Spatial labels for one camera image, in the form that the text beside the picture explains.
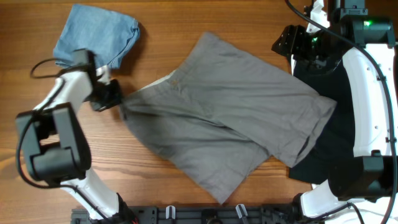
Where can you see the white garment under pile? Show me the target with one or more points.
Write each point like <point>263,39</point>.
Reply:
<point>371,212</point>

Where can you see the left white rail clip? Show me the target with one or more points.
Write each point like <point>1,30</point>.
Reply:
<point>170,212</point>

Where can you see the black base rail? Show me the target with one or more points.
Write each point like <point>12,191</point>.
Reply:
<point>265,214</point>

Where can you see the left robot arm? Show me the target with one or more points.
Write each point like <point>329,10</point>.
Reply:
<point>52,151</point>

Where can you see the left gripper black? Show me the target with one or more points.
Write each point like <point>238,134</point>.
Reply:
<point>99,106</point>

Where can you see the folded blue denim shorts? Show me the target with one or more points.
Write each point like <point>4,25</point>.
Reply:
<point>110,35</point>

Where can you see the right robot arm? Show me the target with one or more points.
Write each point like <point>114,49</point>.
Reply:
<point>349,56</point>

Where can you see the black shorts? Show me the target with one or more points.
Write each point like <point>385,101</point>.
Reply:
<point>336,141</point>

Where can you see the right white rail clip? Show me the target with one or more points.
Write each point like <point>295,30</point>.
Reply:
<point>241,211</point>

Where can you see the grey khaki shorts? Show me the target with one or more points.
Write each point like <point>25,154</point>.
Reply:
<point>223,112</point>

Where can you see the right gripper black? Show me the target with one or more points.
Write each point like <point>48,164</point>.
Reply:
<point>291,38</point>

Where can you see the white rail clip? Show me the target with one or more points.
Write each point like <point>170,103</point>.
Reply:
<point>241,211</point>
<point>170,212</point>

